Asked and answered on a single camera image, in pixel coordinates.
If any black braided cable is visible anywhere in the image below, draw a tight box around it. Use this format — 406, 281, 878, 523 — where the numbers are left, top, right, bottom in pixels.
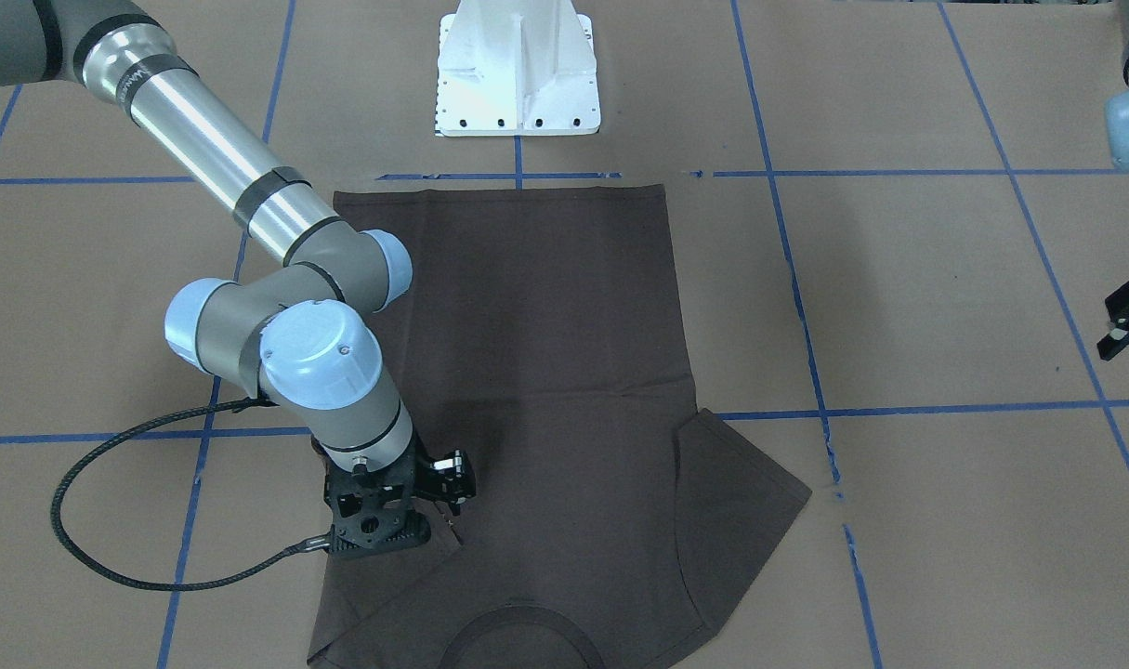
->
50, 398, 333, 593

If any dark brown t-shirt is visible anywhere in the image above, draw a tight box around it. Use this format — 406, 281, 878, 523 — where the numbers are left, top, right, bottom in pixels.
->
308, 185, 809, 668

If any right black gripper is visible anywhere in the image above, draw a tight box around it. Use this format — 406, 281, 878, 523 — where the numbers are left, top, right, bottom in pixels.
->
321, 433, 478, 522

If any white metal camera stand base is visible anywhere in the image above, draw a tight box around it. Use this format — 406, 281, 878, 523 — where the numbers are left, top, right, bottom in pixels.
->
434, 1, 602, 138

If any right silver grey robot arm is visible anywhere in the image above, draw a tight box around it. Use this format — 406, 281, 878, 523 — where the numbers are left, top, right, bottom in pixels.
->
0, 1, 514, 542

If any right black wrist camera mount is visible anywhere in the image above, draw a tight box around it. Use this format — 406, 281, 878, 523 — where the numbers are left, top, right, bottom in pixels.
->
325, 491, 431, 560

